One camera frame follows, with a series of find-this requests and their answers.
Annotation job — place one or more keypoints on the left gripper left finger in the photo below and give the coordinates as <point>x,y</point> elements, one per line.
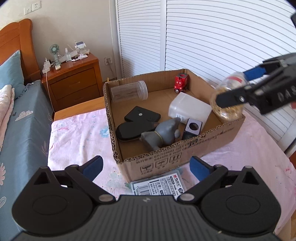
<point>82,178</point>

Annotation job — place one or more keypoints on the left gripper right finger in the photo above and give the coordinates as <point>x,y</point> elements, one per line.
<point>209,179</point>

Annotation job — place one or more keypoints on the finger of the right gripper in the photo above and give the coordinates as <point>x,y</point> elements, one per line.
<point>235,97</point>
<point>256,72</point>

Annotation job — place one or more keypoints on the clear jar of yellow capsules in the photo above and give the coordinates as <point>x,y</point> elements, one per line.
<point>233,81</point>

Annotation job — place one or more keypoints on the grey squeeze toy dog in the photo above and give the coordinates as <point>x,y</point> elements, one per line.
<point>164,135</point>

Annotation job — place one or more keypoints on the black glossy oval case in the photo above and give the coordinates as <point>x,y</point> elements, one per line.
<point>129,131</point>

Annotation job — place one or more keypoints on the black rectangular device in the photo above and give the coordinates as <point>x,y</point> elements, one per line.
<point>138,114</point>

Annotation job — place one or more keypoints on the clear flat plastic box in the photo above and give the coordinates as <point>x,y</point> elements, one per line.
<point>170,183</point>

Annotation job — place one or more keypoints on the small black white cube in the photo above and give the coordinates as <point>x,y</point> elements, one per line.
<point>192,129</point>

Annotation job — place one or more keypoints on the white plastic container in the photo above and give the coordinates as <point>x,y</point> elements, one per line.
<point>185,106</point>

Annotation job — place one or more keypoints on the white louvered closet door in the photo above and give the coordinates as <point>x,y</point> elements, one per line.
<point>213,38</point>

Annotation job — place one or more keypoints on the blue bed sheet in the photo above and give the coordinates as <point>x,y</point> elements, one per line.
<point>25,149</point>

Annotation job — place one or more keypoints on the wooden nightstand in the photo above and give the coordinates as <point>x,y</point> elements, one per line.
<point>74,83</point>

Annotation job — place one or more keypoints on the empty clear plastic jar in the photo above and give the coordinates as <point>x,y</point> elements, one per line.
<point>130,91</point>

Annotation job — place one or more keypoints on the pink floral quilt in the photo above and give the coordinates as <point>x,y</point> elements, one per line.
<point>7,104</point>

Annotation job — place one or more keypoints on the white power strip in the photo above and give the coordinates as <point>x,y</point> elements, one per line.
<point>46,66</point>

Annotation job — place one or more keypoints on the clear spray bottle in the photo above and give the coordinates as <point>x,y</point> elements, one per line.
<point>67,55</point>

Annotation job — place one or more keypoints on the blue pillow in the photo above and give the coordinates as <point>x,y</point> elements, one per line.
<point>12,74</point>

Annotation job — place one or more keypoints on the white phone stand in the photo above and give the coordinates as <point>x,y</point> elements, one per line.
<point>81,49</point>

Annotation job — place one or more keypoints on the small green desk fan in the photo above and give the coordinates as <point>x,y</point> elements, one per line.
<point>54,50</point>

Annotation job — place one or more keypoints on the wooden bed headboard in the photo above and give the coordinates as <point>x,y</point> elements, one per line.
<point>18,36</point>

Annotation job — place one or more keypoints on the white wall socket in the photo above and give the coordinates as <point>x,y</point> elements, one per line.
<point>108,60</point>

